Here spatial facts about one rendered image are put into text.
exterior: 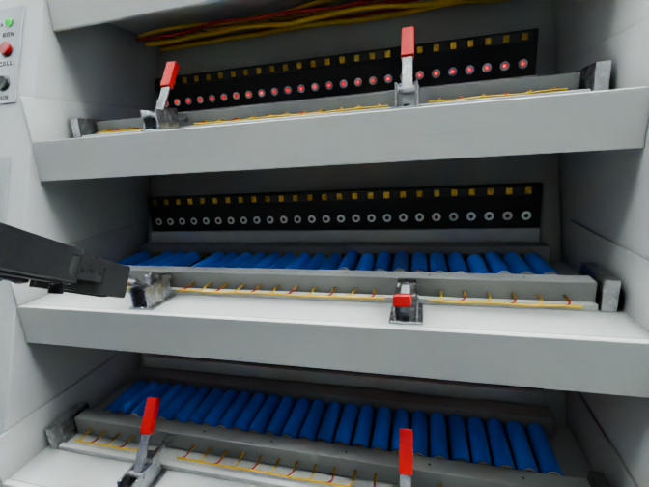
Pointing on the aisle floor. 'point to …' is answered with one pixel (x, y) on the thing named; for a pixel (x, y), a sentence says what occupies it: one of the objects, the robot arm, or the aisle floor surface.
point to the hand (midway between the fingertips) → (84, 275)
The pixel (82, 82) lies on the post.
